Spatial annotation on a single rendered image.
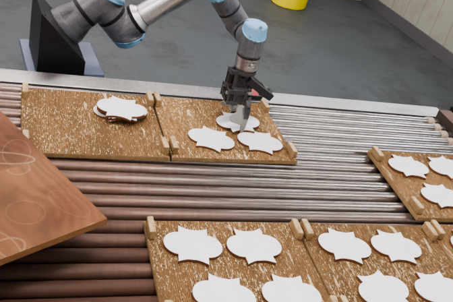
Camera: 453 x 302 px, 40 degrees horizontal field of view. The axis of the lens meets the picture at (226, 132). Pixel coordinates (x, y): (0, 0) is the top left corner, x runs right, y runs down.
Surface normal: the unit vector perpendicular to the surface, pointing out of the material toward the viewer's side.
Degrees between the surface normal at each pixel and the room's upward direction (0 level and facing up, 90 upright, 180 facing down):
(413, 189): 0
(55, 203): 0
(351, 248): 0
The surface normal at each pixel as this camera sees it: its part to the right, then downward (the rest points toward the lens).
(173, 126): 0.23, -0.83
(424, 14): -0.90, 0.01
